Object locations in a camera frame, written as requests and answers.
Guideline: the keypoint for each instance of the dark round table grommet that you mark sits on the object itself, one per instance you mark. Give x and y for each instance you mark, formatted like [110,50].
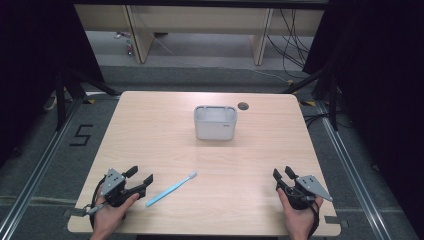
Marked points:
[243,106]

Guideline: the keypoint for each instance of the small coloured bottle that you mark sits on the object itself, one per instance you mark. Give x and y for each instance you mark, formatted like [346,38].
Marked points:
[129,48]

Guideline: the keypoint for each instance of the person's left hand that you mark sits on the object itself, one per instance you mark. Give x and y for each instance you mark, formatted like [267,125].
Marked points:
[110,216]

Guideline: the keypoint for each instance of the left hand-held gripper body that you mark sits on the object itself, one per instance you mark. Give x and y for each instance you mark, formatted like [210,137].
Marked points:
[115,191]

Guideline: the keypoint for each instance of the light blue toothbrush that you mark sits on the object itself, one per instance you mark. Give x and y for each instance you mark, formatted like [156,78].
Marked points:
[170,190]

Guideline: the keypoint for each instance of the black metal stand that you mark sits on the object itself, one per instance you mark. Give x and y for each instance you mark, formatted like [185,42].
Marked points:
[333,100]
[60,100]

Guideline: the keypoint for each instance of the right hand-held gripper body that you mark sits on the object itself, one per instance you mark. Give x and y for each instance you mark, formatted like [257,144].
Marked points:
[301,195]

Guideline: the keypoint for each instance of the grey metal floor rail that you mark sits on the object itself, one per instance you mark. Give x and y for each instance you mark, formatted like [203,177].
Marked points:
[36,173]
[353,173]

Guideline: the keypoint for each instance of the person's right hand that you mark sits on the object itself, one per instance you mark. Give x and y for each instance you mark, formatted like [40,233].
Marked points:
[300,221]

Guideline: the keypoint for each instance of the beige wooden desk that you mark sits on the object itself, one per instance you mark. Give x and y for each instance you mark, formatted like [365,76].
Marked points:
[200,18]

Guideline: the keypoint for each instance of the white plastic holder box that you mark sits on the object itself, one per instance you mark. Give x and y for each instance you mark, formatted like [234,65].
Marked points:
[215,128]

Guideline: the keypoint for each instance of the dark curtain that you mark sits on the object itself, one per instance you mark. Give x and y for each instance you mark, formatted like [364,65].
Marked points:
[33,66]
[383,83]

